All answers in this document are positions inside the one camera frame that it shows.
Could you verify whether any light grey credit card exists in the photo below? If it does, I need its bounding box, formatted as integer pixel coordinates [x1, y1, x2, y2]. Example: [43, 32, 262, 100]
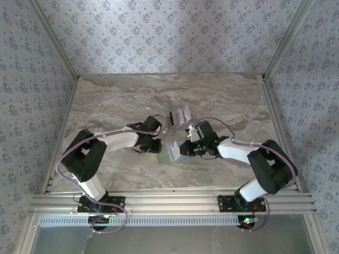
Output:
[164, 141, 183, 161]

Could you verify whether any grey metal sheet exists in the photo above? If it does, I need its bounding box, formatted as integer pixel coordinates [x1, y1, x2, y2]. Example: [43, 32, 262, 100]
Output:
[33, 224, 317, 254]

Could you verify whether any aluminium mounting rail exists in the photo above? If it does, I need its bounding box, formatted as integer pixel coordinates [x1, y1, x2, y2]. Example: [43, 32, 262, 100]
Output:
[28, 185, 318, 215]

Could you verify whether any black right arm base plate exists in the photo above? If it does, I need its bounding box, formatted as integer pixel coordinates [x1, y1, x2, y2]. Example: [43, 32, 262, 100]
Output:
[217, 195, 267, 214]

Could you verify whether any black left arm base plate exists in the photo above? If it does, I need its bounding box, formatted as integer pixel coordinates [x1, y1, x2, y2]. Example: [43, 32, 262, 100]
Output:
[77, 195, 126, 214]

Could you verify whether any grey slotted cable duct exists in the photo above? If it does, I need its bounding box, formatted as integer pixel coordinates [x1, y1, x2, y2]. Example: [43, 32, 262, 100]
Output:
[39, 214, 263, 228]

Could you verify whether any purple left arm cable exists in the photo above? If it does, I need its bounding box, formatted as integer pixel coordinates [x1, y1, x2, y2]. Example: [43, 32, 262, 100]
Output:
[56, 114, 168, 234]

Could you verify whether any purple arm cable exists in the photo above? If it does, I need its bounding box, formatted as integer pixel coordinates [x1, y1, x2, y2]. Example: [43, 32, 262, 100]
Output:
[192, 117, 299, 232]
[56, 114, 168, 234]

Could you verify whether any aluminium side rail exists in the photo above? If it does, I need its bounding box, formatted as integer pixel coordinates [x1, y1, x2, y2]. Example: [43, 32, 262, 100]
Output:
[261, 75, 304, 193]
[41, 76, 81, 195]

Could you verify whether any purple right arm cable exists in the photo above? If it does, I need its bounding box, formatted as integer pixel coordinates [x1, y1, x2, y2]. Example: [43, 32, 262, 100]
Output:
[192, 117, 299, 232]

